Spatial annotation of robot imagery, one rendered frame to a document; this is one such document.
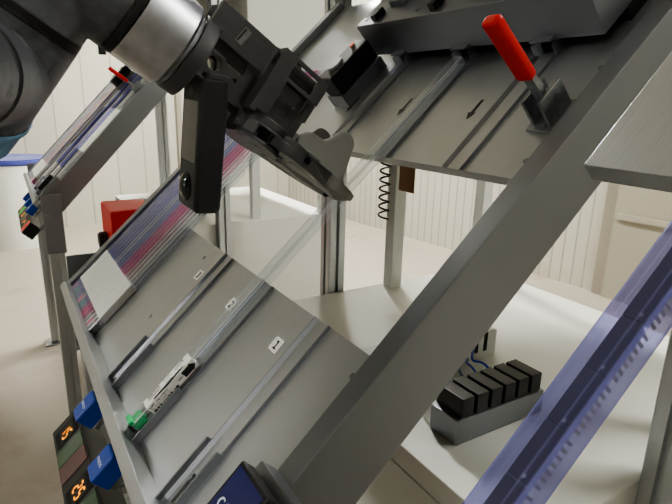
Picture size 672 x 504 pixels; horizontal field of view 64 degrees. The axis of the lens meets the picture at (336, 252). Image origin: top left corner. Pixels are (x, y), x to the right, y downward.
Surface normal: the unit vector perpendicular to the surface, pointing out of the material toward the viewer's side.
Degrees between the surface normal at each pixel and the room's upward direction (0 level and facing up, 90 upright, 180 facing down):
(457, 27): 133
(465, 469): 0
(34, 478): 0
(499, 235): 90
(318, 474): 90
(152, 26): 102
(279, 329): 43
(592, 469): 0
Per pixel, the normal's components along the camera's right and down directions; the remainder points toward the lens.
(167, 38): 0.42, 0.40
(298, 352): -0.57, -0.62
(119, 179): 0.61, 0.23
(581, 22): -0.64, 0.75
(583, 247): -0.79, 0.15
